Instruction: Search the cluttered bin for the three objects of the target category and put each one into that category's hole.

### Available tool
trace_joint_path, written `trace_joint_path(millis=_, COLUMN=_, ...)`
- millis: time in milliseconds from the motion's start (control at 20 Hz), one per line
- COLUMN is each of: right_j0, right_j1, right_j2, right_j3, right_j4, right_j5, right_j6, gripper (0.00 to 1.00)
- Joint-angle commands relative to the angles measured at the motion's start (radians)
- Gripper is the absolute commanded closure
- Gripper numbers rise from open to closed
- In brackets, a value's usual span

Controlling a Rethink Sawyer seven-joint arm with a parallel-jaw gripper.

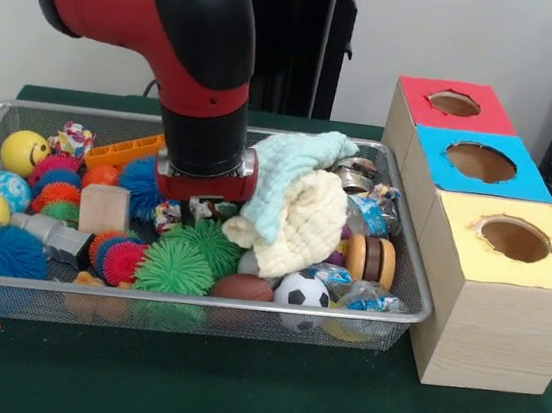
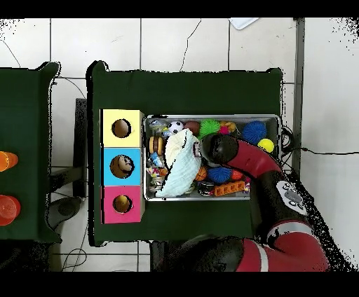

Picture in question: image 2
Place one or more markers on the cream knitted cloth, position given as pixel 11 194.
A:
pixel 176 148

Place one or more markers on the mint knitted cloth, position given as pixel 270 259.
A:
pixel 182 173

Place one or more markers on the brown plush toy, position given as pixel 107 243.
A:
pixel 229 126

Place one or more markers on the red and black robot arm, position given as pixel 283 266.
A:
pixel 252 159

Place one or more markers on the wooden box with three holes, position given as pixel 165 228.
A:
pixel 122 141

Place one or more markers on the metal mesh bin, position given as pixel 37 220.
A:
pixel 273 123

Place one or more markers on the small soccer ball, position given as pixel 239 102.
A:
pixel 175 127

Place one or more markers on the wooden toy burger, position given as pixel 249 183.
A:
pixel 156 145

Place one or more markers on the brown toy football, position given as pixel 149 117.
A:
pixel 193 126

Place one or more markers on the green spiky rubber ball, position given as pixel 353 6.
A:
pixel 209 127

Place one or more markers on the orange plastic tray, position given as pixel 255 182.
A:
pixel 228 188

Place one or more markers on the yellow tennis ball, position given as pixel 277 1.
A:
pixel 266 145

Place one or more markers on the dark grey rounded object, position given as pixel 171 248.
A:
pixel 66 210

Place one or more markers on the white tray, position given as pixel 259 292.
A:
pixel 242 23

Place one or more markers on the dark green side table cloth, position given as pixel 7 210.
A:
pixel 25 112

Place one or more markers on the orange plastic cup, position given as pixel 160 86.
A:
pixel 8 161

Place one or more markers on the red plastic cup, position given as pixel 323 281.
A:
pixel 9 210

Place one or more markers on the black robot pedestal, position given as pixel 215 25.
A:
pixel 160 257

